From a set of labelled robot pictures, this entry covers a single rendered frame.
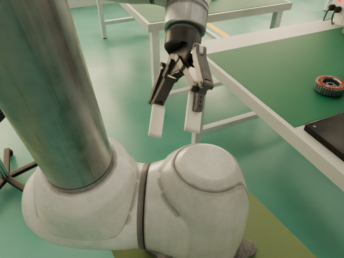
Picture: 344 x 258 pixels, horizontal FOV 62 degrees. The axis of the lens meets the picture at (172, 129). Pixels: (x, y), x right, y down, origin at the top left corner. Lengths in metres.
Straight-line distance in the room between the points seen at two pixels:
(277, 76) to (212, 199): 0.94
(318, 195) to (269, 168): 0.31
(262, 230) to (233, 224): 0.25
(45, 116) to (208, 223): 0.28
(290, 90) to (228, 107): 1.22
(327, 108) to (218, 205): 0.81
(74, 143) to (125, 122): 1.87
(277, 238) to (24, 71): 0.61
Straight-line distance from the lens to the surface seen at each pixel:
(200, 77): 0.50
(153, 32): 1.89
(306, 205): 1.83
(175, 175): 0.44
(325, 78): 1.30
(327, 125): 1.05
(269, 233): 0.73
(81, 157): 0.37
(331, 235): 1.76
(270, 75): 1.31
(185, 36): 0.58
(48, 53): 0.28
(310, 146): 0.98
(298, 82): 1.30
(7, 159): 2.07
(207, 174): 0.44
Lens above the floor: 1.35
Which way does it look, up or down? 39 degrees down
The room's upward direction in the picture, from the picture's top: straight up
